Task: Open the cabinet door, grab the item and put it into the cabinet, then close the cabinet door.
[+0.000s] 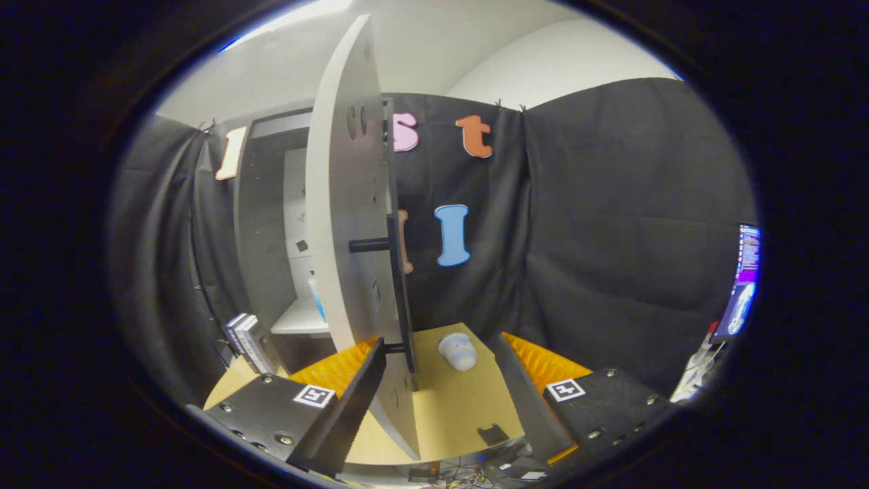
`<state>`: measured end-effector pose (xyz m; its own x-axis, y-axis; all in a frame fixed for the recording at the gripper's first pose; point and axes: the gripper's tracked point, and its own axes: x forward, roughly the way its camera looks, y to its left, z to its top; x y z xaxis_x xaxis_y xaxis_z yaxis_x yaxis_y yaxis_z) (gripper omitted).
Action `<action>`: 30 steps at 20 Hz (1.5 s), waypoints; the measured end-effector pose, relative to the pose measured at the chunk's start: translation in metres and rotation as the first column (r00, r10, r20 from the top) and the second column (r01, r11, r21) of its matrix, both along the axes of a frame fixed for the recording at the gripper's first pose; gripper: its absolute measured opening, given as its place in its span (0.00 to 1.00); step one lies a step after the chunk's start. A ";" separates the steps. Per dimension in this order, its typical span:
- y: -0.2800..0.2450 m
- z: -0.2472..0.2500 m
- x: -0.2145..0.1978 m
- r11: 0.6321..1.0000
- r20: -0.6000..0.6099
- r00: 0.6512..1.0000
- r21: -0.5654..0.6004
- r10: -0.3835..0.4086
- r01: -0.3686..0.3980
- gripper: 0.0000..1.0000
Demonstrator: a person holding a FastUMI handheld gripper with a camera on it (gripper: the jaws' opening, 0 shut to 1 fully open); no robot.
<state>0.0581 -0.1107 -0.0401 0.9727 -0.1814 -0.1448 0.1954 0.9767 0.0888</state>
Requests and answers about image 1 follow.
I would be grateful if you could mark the black table clamp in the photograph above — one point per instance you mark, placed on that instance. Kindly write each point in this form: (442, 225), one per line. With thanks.
(493, 435)

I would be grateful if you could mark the grey cover book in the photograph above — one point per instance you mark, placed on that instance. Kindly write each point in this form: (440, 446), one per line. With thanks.
(261, 346)

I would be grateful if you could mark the white and blue tube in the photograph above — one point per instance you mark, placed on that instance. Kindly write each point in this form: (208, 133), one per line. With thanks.
(318, 302)

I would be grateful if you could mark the dark blue book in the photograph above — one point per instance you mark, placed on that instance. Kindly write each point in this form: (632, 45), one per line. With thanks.
(232, 336)

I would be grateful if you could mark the dark grey cabinet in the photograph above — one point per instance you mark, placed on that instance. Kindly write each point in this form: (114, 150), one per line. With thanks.
(261, 238)

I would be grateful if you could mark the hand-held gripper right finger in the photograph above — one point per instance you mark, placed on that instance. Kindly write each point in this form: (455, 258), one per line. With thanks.
(526, 401)

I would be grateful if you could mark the white cabinet door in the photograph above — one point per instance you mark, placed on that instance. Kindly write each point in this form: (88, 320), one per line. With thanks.
(346, 190)

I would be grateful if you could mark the white rounded toy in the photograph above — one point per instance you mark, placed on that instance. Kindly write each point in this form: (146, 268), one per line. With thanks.
(458, 352)

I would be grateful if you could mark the white spine book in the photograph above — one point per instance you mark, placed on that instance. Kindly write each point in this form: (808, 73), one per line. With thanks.
(243, 339)

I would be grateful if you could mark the black backdrop cloth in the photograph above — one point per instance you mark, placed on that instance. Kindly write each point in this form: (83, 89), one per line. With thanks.
(611, 238)

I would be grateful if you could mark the computer monitor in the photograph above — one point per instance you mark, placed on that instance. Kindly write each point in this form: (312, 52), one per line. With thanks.
(743, 272)

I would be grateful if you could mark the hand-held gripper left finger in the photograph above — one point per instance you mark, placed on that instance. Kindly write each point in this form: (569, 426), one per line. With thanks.
(353, 407)

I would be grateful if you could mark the pale cabinet shelf board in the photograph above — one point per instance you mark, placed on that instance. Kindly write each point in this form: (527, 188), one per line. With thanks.
(299, 320)

